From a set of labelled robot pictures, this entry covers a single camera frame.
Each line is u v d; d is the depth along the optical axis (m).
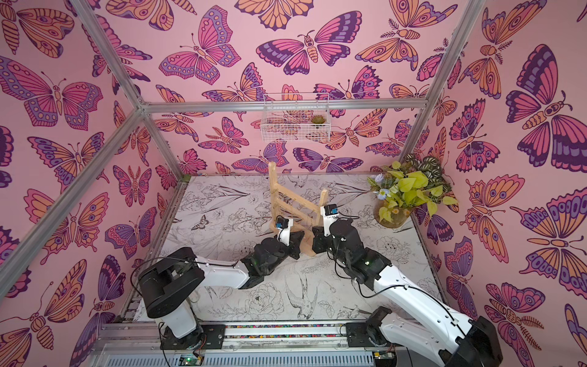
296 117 0.95
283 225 0.71
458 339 0.40
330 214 0.65
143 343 0.73
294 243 0.74
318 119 0.92
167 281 0.48
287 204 0.87
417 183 0.83
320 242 0.66
